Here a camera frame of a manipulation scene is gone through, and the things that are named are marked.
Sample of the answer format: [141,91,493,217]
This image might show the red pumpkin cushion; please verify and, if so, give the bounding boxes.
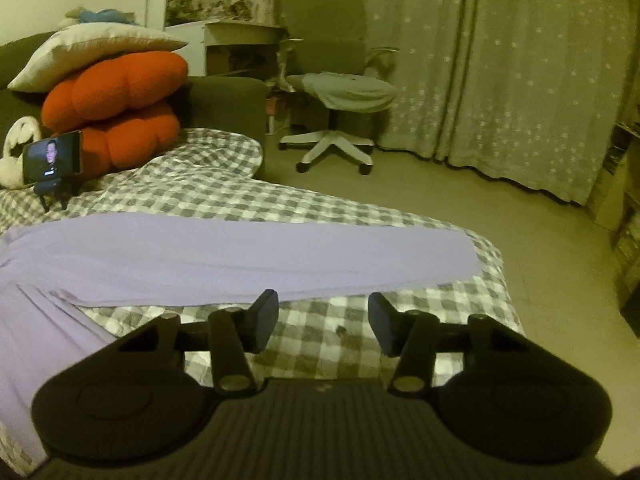
[75,102,181,181]
[41,51,189,133]

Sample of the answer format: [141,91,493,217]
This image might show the blue plush toy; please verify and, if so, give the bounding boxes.
[57,7,142,29]

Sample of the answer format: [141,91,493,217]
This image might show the white pillow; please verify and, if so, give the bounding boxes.
[7,24,188,93]

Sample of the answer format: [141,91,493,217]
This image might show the lavender pants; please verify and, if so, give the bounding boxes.
[0,212,481,466]

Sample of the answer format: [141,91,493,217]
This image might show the star patterned curtain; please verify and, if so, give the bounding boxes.
[350,0,640,206]

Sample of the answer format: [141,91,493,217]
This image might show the grey office chair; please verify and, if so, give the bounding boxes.
[277,0,401,176]

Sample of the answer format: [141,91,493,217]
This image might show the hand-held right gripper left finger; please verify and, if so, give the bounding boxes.
[117,289,280,396]

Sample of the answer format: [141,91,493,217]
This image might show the white desk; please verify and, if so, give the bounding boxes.
[165,20,288,136]

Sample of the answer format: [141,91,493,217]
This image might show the white fluffy earmuffs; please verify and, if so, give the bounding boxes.
[0,116,44,189]

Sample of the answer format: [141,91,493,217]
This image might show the grey white checkered blanket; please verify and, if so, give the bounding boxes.
[0,127,526,476]

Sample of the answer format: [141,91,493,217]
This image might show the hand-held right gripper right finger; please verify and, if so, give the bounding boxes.
[367,292,526,393]

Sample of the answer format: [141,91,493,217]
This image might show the blue phone stand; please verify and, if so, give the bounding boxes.
[34,179,82,213]

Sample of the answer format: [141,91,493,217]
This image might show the black smartphone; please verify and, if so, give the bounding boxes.
[22,130,84,186]

